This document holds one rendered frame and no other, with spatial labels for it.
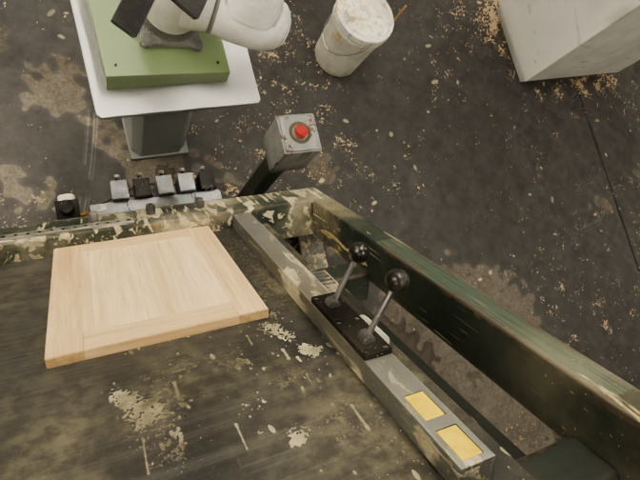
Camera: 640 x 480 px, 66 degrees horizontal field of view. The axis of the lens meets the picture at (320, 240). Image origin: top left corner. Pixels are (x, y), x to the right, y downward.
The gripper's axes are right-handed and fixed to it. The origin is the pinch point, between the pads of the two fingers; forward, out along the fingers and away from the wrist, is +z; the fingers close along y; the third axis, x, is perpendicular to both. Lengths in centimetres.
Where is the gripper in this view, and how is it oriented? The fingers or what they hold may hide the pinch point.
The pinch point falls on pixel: (155, 11)
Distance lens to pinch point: 59.6
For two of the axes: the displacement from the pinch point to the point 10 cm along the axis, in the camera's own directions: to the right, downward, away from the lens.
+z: -3.6, 9.2, -1.6
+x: -6.2, -3.7, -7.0
